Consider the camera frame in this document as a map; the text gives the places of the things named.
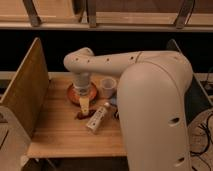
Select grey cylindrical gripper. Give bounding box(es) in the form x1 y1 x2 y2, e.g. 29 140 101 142
73 73 91 115

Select blue-white sponge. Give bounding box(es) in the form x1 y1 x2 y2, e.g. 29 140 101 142
109 96 117 106

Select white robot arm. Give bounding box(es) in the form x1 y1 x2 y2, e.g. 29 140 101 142
64 48 193 171

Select white ceramic cup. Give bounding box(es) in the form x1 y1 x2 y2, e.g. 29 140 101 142
100 77 117 98

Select orange-brown bowl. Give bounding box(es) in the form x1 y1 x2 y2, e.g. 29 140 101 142
67 83 98 105

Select white tube bottle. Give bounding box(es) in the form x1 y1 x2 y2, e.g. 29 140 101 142
86 102 110 133

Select left wooden side panel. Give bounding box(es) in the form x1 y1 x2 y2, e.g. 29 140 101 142
0 38 49 139

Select right dark side panel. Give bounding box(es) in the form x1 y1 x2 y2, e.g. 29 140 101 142
166 39 181 53

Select wooden shelf with brackets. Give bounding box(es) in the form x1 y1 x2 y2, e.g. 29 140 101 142
0 0 213 32

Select black floor cables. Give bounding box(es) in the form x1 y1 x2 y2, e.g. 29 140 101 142
189 111 213 171

